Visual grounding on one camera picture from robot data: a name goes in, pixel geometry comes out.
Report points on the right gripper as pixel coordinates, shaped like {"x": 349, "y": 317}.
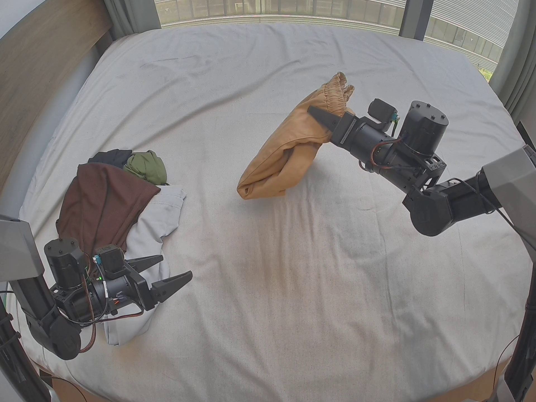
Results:
{"x": 364, "y": 140}

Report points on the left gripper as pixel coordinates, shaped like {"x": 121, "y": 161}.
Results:
{"x": 125, "y": 293}

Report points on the tan shorts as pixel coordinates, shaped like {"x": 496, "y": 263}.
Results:
{"x": 284, "y": 153}

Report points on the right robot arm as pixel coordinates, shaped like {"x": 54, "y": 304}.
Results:
{"x": 423, "y": 128}

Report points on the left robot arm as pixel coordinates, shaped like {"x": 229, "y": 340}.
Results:
{"x": 63, "y": 262}

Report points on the bed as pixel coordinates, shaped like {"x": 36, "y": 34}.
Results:
{"x": 293, "y": 266}

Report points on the pale blue garment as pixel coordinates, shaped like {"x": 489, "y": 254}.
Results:
{"x": 159, "y": 216}

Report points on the dark brown garment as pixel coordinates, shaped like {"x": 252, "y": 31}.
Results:
{"x": 100, "y": 203}

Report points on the olive green garment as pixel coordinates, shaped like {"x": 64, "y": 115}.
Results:
{"x": 146, "y": 166}

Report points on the dark blue garment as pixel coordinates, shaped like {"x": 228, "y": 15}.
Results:
{"x": 109, "y": 157}

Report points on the grey-green curtain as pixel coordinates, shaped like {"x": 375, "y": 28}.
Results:
{"x": 125, "y": 2}
{"x": 519, "y": 57}

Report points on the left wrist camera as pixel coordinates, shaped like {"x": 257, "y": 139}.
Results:
{"x": 109, "y": 260}

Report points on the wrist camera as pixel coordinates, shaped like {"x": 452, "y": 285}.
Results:
{"x": 381, "y": 109}
{"x": 109, "y": 260}

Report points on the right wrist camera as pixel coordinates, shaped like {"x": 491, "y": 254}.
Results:
{"x": 381, "y": 109}

